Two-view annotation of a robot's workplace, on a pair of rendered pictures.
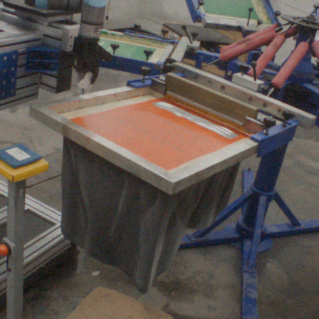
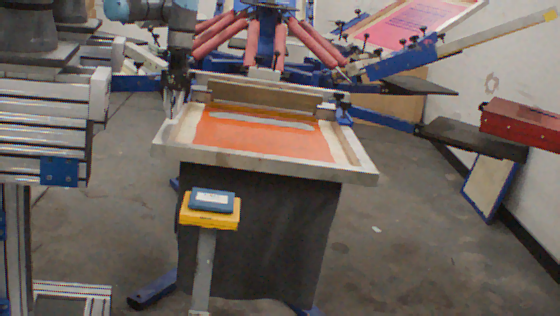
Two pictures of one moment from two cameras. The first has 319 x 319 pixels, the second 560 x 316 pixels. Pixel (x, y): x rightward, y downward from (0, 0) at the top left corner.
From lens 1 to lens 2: 1.06 m
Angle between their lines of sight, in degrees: 36
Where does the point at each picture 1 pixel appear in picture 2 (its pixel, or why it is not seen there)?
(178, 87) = (226, 92)
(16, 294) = not seen: outside the picture
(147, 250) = (316, 260)
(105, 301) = not seen: outside the picture
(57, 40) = (103, 61)
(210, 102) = (269, 100)
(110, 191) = (260, 215)
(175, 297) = not seen: outside the picture
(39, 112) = (171, 147)
